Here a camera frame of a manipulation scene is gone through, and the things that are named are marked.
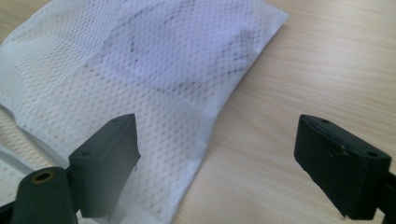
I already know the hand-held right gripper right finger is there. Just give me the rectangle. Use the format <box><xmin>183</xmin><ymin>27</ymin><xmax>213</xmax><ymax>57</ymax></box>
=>
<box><xmin>293</xmin><ymin>114</ymin><xmax>392</xmax><ymax>221</ymax></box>

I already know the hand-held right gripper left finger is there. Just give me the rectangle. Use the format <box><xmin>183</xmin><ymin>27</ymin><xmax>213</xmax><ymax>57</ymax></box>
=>
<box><xmin>68</xmin><ymin>113</ymin><xmax>142</xmax><ymax>220</ymax></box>

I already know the white mesh laundry bag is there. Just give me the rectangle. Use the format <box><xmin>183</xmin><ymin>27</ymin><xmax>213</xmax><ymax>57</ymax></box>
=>
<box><xmin>0</xmin><ymin>0</ymin><xmax>290</xmax><ymax>224</ymax></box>

